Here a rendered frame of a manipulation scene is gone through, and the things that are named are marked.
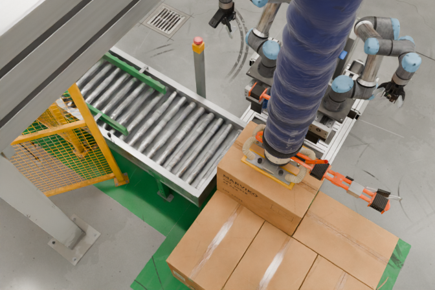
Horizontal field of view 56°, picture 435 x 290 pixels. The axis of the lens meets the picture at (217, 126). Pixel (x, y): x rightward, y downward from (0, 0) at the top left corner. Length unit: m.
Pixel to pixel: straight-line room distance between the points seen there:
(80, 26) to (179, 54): 3.89
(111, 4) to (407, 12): 4.79
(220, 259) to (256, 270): 0.24
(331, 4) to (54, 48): 1.07
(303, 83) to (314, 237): 1.48
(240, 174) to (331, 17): 1.40
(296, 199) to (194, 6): 2.83
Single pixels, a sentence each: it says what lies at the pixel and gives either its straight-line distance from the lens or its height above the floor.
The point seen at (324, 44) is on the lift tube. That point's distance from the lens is 1.48.
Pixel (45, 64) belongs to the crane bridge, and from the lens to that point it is 0.38.
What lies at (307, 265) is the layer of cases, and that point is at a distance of 2.84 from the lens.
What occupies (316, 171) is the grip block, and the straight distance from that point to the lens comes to 2.33.
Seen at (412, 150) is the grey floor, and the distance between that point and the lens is 4.05.
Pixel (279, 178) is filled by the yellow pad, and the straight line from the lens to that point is 2.40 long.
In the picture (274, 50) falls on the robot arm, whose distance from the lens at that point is 2.66.
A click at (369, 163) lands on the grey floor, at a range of 3.84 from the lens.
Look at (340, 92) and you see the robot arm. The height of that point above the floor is 1.24.
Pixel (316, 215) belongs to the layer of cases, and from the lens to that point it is 2.94.
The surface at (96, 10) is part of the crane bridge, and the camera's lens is 0.40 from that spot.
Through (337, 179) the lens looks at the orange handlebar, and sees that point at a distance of 2.34.
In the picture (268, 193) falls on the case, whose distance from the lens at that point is 2.51.
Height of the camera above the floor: 3.27
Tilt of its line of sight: 60 degrees down
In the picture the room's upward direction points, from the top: straight up
